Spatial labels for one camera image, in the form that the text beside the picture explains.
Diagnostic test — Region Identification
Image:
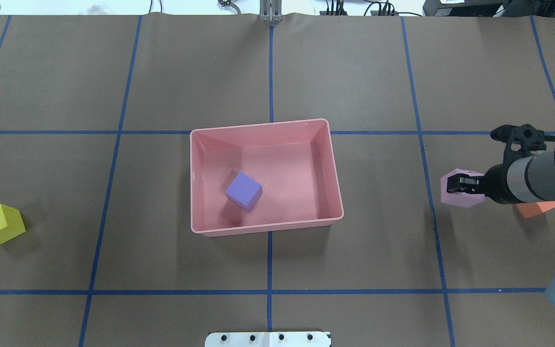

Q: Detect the pink plastic bin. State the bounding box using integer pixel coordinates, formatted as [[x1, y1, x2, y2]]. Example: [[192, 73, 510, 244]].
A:
[[189, 119, 345, 237]]

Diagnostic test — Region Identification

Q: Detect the orange foam block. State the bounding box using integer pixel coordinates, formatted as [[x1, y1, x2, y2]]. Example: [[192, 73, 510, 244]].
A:
[[514, 200, 555, 219]]

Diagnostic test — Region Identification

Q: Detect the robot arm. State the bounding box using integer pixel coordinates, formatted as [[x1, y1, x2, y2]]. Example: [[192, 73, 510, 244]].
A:
[[440, 151, 555, 306]]

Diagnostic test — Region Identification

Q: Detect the light pink foam block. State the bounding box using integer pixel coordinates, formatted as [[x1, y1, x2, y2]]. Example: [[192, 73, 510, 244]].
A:
[[441, 169, 487, 207]]

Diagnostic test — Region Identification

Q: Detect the purple foam block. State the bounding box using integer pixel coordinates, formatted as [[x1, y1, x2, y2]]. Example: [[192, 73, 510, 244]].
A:
[[225, 172, 264, 212]]

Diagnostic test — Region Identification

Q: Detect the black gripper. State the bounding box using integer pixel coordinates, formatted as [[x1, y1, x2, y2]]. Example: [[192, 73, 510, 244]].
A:
[[446, 165, 512, 204]]

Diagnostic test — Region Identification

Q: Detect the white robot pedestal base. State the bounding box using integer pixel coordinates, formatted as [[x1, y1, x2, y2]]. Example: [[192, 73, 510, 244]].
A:
[[204, 331, 332, 347]]

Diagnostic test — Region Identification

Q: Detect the aluminium frame post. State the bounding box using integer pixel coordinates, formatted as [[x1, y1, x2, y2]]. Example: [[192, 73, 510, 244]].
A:
[[258, 0, 283, 24]]

